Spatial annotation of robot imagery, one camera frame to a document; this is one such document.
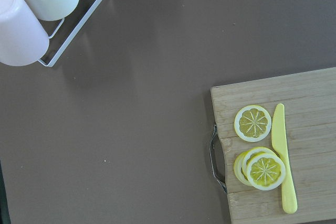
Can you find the upper lemon slice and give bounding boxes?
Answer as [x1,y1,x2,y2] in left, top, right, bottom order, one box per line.
[234,147,286,190]

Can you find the bamboo cutting board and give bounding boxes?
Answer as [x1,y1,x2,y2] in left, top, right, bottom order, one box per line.
[211,68,335,223]

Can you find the lemon slice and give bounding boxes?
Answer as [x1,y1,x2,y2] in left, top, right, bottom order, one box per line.
[234,104,272,143]
[234,147,286,190]

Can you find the pink cup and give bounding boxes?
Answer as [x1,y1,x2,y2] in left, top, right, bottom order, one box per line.
[1,0,49,67]

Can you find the yellow plastic knife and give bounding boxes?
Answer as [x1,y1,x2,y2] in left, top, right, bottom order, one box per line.
[271,103,298,214]

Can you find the white wire cup rack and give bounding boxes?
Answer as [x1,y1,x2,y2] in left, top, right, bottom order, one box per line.
[38,0,103,68]

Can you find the lower lemon slice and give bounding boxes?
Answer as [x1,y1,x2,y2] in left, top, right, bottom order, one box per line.
[234,104,272,143]

